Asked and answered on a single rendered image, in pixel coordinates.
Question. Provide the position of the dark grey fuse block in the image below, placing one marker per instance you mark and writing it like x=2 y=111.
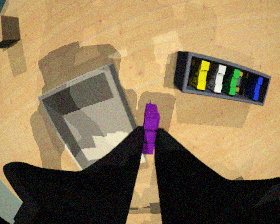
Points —
x=199 y=74

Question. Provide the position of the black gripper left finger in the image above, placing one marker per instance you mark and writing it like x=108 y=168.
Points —
x=100 y=193

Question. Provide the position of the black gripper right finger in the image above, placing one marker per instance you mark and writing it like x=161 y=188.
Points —
x=192 y=193

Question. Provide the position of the green fuse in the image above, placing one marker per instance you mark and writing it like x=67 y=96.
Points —
x=230 y=79

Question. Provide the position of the grey rectangular tray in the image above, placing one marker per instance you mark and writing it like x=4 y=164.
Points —
x=90 y=114

